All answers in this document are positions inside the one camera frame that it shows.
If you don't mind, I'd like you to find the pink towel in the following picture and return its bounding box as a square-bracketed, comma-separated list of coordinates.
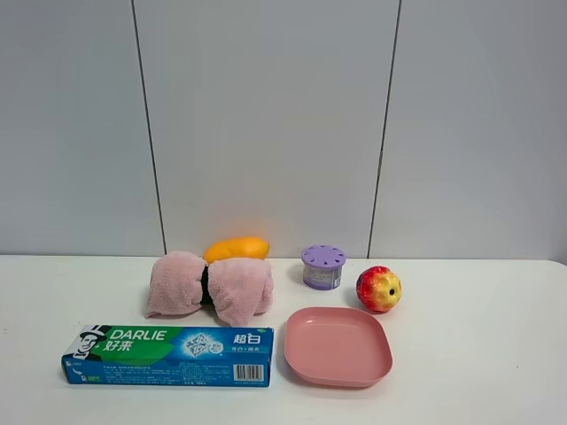
[145, 251, 274, 327]

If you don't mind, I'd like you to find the yellow mango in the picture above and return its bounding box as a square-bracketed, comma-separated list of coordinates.
[203, 236, 269, 264]

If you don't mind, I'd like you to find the purple air freshener jar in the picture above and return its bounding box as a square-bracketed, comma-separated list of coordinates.
[300, 244, 346, 290]

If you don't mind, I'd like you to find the red yellow toy strawberry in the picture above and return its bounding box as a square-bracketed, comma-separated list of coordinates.
[355, 266, 402, 313]

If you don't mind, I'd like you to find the pink square plate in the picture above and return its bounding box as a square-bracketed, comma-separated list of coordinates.
[283, 307, 393, 388]

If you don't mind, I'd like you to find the Darlie toothpaste box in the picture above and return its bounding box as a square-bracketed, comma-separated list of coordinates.
[61, 325, 274, 388]

